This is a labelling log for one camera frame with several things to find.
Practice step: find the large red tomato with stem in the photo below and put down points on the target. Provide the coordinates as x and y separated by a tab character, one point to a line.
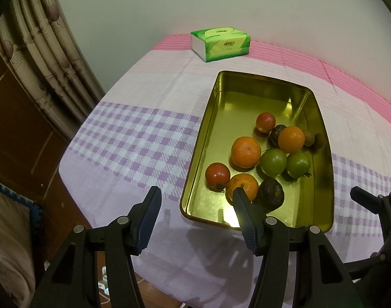
217	175

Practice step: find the orange tangerine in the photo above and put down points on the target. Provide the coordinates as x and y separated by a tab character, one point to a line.
291	139
245	151
246	183

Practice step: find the dark brown passion fruit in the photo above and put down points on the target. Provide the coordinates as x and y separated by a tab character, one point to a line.
271	194
274	136

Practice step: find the beige patterned curtain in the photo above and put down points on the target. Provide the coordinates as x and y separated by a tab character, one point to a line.
44	54

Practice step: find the green tomato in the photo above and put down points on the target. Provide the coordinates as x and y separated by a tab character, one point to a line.
273	162
298	164

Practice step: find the gold metal tray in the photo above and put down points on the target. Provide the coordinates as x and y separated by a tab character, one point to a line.
246	102

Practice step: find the small brown kiwi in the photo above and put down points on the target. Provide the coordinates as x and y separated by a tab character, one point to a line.
309	138

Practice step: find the green tissue pack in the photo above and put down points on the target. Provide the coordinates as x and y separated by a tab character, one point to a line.
224	43

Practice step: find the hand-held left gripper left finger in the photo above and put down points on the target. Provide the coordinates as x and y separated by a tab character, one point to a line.
149	227

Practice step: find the pink purple checked tablecloth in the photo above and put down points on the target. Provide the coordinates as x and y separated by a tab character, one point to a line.
144	128

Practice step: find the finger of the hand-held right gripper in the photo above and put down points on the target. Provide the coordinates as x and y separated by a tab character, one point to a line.
365	199

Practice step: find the blue-edged beige mat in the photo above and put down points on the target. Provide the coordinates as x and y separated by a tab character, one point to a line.
9	231

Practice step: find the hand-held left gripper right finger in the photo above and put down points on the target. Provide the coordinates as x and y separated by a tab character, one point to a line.
248	231

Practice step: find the small red tomato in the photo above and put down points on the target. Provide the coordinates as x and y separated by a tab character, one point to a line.
266	122

